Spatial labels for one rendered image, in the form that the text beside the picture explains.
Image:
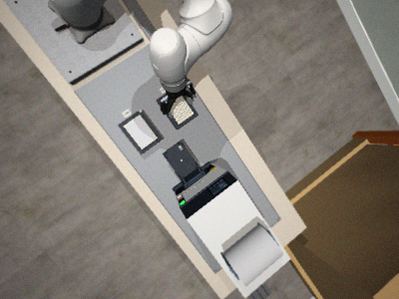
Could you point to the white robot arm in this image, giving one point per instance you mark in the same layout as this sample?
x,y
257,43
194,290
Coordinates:
x,y
203,24

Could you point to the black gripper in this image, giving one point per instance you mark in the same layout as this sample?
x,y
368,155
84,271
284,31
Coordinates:
x,y
170,98

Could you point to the white cylinder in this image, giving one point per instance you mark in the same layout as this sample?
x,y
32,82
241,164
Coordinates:
x,y
253,254

